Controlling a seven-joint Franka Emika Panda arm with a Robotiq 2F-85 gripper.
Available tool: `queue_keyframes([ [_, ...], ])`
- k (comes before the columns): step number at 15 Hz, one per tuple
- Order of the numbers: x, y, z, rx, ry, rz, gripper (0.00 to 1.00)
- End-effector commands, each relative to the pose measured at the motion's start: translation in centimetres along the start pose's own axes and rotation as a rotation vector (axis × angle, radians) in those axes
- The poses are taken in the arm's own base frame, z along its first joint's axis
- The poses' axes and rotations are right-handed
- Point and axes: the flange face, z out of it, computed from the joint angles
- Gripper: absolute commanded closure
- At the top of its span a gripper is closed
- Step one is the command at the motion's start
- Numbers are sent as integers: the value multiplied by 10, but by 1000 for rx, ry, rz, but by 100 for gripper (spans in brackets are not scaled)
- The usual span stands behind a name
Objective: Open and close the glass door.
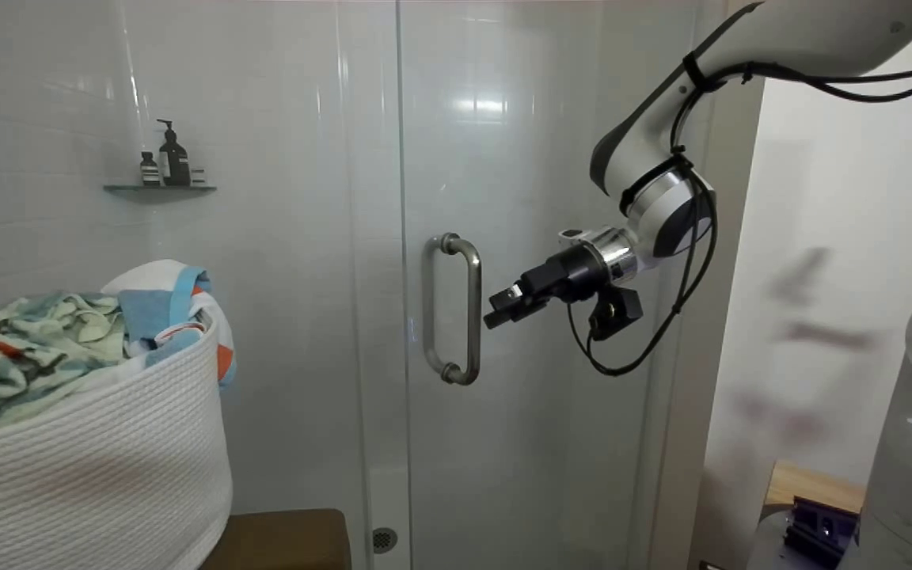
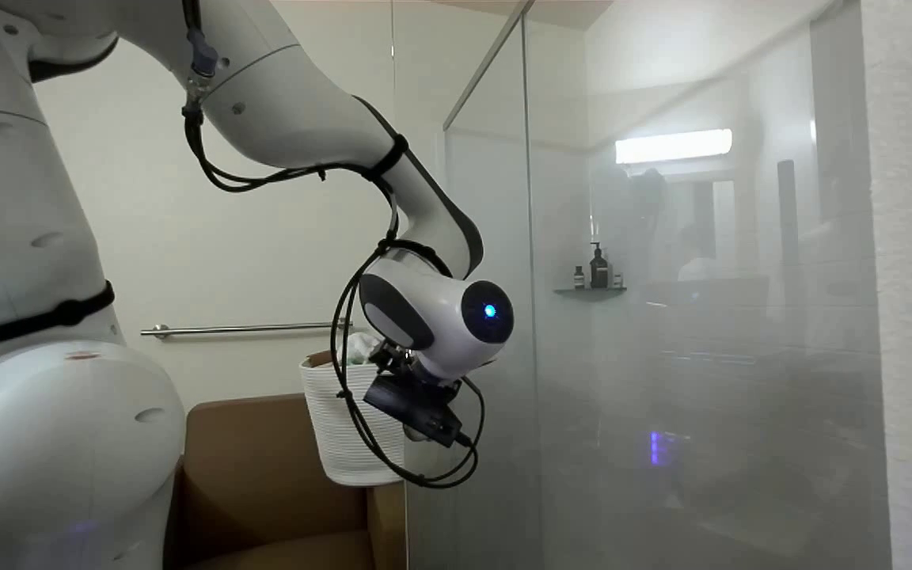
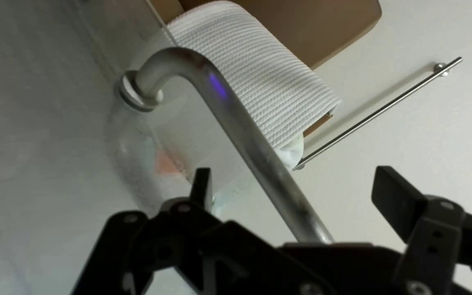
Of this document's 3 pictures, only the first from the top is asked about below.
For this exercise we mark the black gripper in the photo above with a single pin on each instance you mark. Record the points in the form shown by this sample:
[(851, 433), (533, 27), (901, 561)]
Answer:
[(567, 274)]

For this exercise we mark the white orange cloth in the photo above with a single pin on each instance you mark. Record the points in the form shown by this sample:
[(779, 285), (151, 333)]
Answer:
[(223, 366)]

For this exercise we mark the frosted glass shower door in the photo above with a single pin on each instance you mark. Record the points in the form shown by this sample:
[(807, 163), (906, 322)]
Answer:
[(539, 453)]

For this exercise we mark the dark pump bottle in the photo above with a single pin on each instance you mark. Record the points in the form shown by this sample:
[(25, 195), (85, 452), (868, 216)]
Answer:
[(173, 163)]

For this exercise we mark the light wooden robot platform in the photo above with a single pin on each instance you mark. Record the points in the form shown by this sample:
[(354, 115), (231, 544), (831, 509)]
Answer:
[(807, 489)]

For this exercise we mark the purple black device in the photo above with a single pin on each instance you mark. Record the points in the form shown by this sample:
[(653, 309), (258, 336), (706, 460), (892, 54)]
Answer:
[(822, 528)]

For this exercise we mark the green patterned cloth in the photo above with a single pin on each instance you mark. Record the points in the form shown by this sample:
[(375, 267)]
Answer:
[(32, 350)]

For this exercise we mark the white folded towel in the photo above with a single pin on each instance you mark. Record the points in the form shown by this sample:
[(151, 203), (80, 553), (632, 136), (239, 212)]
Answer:
[(145, 276)]

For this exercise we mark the small jar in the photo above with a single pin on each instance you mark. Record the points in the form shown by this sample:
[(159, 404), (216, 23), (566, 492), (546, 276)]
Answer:
[(197, 178)]

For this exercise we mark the glass corner shower shelf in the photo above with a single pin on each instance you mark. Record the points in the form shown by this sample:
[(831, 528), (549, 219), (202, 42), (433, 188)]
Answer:
[(159, 191)]

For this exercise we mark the white woven laundry basket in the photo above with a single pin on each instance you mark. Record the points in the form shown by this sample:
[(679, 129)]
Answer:
[(78, 485)]

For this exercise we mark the small dark bottle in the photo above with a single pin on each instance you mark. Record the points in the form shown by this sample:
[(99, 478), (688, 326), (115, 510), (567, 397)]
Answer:
[(151, 172)]

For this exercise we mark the blue cloth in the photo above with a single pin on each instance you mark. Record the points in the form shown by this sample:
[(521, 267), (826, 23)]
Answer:
[(157, 304)]

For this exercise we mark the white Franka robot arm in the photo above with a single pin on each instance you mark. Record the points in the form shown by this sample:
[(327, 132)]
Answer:
[(792, 33)]

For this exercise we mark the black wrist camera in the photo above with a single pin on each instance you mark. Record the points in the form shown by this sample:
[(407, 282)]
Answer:
[(616, 313)]

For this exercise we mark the fixed glass shower panel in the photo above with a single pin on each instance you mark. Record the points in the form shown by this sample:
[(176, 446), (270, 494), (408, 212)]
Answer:
[(268, 318)]

